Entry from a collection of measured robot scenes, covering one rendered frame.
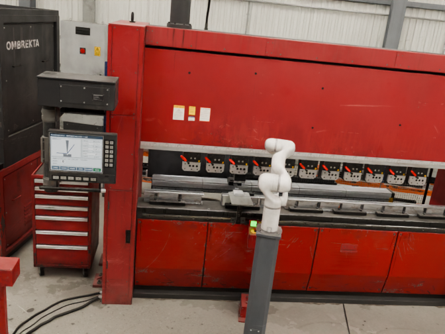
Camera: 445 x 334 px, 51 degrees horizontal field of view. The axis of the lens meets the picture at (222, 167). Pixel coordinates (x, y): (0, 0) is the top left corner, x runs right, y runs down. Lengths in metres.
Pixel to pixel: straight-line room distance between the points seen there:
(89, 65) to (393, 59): 5.55
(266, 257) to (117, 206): 1.25
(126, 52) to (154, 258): 1.74
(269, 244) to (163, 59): 1.60
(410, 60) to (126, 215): 2.60
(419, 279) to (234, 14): 5.13
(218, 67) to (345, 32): 4.61
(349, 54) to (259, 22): 4.26
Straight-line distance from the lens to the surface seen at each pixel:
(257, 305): 3.66
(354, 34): 8.15
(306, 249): 4.27
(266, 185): 3.25
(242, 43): 3.73
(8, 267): 3.31
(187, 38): 3.69
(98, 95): 3.24
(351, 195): 4.61
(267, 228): 3.37
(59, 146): 3.34
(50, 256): 4.55
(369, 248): 4.46
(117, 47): 3.53
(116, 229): 3.92
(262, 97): 3.83
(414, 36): 8.31
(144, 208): 3.93
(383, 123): 4.19
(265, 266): 3.48
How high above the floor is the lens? 2.46
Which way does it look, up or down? 18 degrees down
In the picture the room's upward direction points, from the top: 6 degrees clockwise
